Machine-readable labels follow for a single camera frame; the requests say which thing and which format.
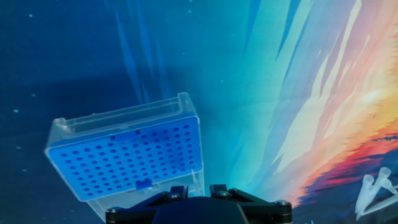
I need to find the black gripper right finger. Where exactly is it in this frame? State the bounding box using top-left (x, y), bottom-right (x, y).
top-left (210, 184), bottom-right (293, 224)

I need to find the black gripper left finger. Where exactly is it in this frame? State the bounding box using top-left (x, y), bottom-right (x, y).
top-left (105, 185), bottom-right (190, 224)

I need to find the blue pipette tip rack box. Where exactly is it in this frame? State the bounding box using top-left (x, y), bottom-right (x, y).
top-left (44, 91), bottom-right (206, 222)

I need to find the large clear pipette tip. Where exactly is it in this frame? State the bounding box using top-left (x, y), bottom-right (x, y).
top-left (357, 166), bottom-right (392, 217)
top-left (354, 174), bottom-right (375, 222)
top-left (360, 194), bottom-right (398, 217)
top-left (381, 178), bottom-right (398, 195)

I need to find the printed forest sunset cloth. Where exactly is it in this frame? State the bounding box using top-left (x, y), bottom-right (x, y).
top-left (0, 0), bottom-right (398, 224)

